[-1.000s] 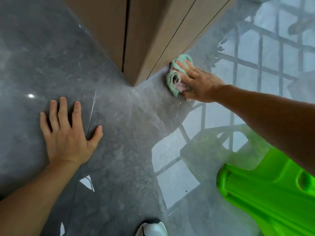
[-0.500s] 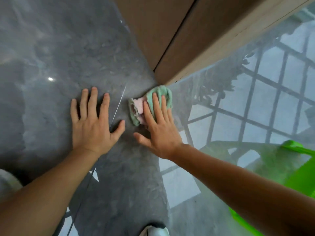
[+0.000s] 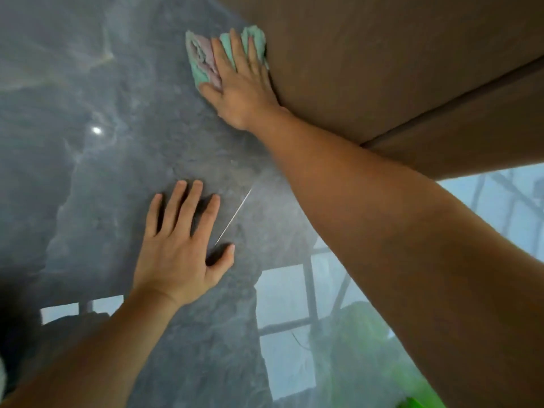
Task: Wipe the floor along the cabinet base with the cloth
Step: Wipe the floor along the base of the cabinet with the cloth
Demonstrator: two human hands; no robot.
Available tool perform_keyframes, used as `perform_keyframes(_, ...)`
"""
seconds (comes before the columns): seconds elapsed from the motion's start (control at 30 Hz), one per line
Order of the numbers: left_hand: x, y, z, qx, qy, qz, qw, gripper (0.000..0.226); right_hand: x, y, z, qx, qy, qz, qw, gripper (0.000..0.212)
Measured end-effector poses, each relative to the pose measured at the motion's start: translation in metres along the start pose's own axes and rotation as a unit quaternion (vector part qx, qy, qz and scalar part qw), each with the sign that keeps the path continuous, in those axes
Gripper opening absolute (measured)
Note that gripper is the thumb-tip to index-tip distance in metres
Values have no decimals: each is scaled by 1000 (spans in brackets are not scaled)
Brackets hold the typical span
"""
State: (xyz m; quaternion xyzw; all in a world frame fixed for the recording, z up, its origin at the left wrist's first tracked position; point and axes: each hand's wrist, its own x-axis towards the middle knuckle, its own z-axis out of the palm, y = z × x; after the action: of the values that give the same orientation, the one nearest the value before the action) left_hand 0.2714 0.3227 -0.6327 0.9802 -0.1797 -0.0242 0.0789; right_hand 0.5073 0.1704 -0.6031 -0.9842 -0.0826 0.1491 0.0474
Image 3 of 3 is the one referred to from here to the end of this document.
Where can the person's right hand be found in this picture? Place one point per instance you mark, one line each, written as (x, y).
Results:
(242, 95)

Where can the person's left hand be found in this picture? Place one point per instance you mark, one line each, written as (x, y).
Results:
(174, 261)

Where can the person's right thumb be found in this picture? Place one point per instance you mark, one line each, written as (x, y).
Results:
(212, 95)

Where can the person's right little finger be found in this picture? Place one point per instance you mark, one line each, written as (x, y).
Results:
(266, 76)

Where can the person's left thumb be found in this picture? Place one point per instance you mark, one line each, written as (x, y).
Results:
(223, 262)

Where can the person's left middle finger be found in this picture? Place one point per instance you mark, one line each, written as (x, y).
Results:
(189, 208)

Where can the person's left little finger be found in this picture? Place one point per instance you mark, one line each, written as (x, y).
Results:
(153, 216)

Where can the person's right middle finger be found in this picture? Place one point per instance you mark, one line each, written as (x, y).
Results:
(239, 50)

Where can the green and pink cleaning cloth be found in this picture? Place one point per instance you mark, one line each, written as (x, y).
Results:
(202, 59)

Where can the person's left forearm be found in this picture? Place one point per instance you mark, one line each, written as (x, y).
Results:
(93, 356)

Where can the person's right forearm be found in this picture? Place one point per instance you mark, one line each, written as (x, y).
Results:
(403, 259)

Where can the brown wooden cabinet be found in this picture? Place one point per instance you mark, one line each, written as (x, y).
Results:
(382, 63)

